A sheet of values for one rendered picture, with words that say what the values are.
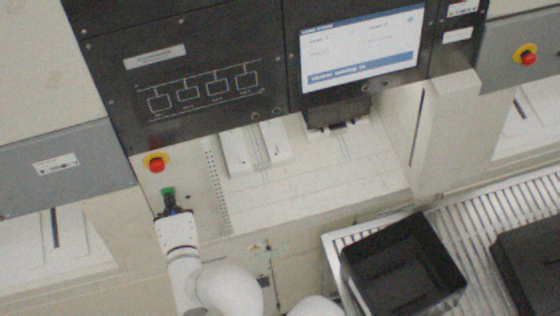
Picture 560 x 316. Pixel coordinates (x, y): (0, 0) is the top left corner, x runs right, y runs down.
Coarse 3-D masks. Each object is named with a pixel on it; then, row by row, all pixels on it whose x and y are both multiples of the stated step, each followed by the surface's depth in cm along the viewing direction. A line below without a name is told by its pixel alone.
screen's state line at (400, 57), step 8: (392, 56) 151; (400, 56) 152; (408, 56) 153; (360, 64) 151; (368, 64) 151; (376, 64) 152; (384, 64) 153; (328, 72) 150; (336, 72) 151; (344, 72) 152; (352, 72) 152; (312, 80) 151; (320, 80) 152
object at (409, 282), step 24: (408, 216) 195; (360, 240) 192; (384, 240) 201; (408, 240) 208; (432, 240) 195; (360, 264) 205; (384, 264) 204; (408, 264) 204; (432, 264) 203; (360, 288) 185; (384, 288) 200; (408, 288) 199; (432, 288) 199; (456, 288) 191; (384, 312) 196; (408, 312) 195; (432, 312) 187
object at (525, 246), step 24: (552, 216) 199; (504, 240) 196; (528, 240) 195; (552, 240) 194; (504, 264) 196; (528, 264) 191; (552, 264) 190; (528, 288) 187; (552, 288) 186; (528, 312) 186; (552, 312) 184
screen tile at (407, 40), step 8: (408, 16) 141; (416, 16) 142; (368, 24) 140; (376, 24) 141; (384, 24) 141; (392, 24) 142; (400, 24) 143; (408, 24) 143; (416, 24) 144; (368, 32) 142; (376, 32) 143; (384, 32) 144; (392, 32) 144; (408, 32) 146; (392, 40) 147; (400, 40) 147; (408, 40) 148; (368, 48) 147; (376, 48) 147; (384, 48) 148; (392, 48) 149; (400, 48) 150; (368, 56) 149
